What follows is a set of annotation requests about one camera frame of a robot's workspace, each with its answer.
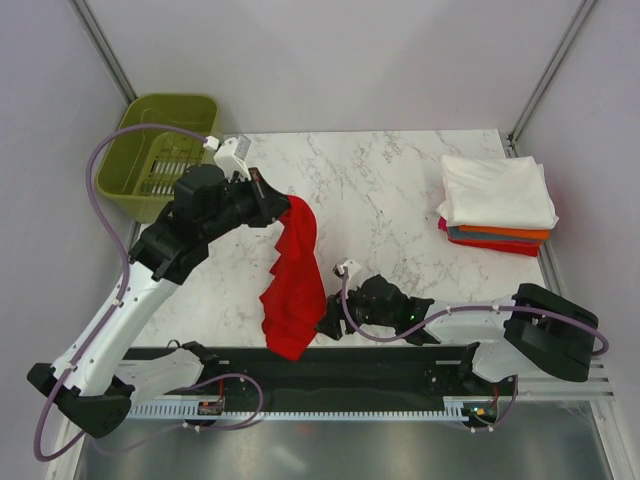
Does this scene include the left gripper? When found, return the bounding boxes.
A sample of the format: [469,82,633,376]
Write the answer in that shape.
[202,167,295,243]

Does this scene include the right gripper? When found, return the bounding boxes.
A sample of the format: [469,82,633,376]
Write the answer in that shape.
[313,278,396,341]

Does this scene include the red t-shirt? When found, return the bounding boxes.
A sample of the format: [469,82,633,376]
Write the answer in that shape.
[449,238,541,257]
[260,196,326,361]

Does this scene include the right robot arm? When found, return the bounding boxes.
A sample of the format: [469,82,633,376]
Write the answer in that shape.
[316,275,608,394]

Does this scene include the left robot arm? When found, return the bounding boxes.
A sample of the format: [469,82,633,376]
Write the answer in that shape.
[27,165,291,438]

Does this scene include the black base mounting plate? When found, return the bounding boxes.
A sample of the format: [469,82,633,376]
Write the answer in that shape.
[119,344,521,414]

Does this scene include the olive green plastic basket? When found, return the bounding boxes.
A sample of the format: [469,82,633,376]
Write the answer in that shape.
[95,93,222,224]

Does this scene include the folded grey t-shirt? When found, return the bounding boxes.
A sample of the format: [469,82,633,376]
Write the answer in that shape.
[447,227,543,244]

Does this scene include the folded red t-shirt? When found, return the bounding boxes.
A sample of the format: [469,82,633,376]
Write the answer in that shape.
[449,238,541,257]

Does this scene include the folded white t-shirt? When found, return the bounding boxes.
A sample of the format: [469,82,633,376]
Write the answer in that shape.
[438,155,558,230]

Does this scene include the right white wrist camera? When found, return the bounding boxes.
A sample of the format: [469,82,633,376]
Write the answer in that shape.
[333,258,362,289]

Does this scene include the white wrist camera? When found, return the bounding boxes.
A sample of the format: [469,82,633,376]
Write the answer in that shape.
[202,135,251,180]
[333,258,362,289]

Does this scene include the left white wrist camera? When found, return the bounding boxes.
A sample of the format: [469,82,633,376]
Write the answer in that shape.
[202,135,251,180]

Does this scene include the white slotted cable duct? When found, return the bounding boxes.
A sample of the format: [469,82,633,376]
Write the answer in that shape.
[127,396,469,422]

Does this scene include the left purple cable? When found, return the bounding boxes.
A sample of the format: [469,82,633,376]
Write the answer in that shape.
[32,124,264,464]

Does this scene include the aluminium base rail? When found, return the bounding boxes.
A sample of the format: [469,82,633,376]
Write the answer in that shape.
[519,359,614,400]

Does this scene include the right aluminium frame post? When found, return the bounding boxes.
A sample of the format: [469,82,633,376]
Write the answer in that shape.
[501,0,600,152]

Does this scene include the aluminium frame post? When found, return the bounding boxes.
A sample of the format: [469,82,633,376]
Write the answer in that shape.
[69,0,137,104]
[501,0,600,152]

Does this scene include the left aluminium frame post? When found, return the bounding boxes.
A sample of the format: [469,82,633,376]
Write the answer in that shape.
[69,0,137,104]

